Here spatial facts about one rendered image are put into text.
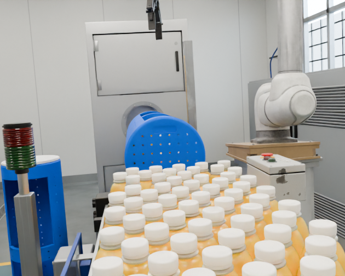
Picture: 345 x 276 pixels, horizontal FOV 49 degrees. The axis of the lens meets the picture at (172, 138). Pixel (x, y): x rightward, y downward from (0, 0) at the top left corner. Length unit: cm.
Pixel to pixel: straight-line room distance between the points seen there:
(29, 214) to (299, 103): 106
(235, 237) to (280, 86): 111
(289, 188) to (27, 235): 66
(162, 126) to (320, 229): 82
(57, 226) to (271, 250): 160
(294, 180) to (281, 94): 59
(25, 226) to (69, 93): 560
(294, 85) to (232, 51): 531
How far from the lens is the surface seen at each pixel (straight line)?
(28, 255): 95
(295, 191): 107
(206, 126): 669
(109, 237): 61
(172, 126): 132
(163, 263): 49
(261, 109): 176
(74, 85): 647
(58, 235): 204
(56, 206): 200
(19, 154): 89
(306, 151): 174
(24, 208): 92
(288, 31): 167
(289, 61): 164
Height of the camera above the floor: 129
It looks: 6 degrees down
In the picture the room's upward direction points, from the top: 4 degrees counter-clockwise
